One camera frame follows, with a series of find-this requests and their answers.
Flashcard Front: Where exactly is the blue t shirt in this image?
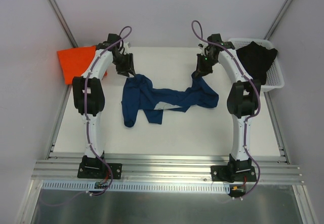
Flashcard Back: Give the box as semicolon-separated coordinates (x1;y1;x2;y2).
121;73;219;128

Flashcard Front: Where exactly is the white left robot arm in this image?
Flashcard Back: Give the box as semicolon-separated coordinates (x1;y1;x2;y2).
72;33;136;179

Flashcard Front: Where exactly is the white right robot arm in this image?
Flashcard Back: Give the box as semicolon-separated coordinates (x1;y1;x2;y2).
194;33;261;183

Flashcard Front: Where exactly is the black t shirt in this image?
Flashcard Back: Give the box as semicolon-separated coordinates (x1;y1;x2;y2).
236;41;278;85

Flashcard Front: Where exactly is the folded orange t shirt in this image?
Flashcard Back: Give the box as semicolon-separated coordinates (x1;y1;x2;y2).
57;46;96;85

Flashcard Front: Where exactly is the white plastic basket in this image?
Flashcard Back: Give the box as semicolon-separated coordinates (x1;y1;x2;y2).
228;38;285;92

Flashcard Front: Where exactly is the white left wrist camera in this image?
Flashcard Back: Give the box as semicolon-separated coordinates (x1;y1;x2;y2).
120;42;131;53

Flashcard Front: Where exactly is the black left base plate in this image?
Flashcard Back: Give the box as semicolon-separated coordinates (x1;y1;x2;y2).
77;163;122;179

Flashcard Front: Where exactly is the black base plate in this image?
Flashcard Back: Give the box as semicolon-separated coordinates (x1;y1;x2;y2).
77;163;122;179
211;165;257;183

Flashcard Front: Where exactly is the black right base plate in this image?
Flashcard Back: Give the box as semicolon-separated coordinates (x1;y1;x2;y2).
211;165;257;183

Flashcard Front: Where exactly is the white slotted cable duct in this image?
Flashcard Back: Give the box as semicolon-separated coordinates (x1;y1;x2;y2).
42;180;230;194

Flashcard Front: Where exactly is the aluminium mounting rail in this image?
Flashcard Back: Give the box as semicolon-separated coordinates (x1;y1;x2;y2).
31;153;306;185

